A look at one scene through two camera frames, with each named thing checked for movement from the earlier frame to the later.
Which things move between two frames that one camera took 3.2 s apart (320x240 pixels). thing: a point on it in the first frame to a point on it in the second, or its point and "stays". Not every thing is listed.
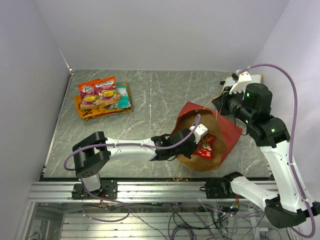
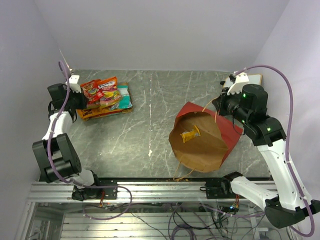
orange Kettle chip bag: (88, 114) stays
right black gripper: (221, 103) stays
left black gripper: (188, 154) to (83, 99)
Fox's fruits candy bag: (106, 91) stays
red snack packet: (204, 147) to (92, 93)
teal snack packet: (124, 101) stays
